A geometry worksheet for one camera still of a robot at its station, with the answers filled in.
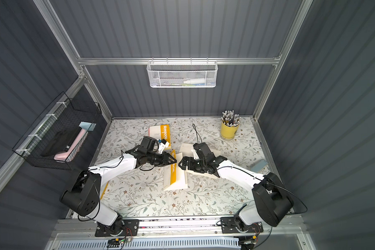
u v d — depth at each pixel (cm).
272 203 42
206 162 65
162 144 82
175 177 80
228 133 101
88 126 81
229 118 94
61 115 76
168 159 80
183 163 76
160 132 108
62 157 62
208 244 77
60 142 68
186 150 97
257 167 90
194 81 91
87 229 75
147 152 71
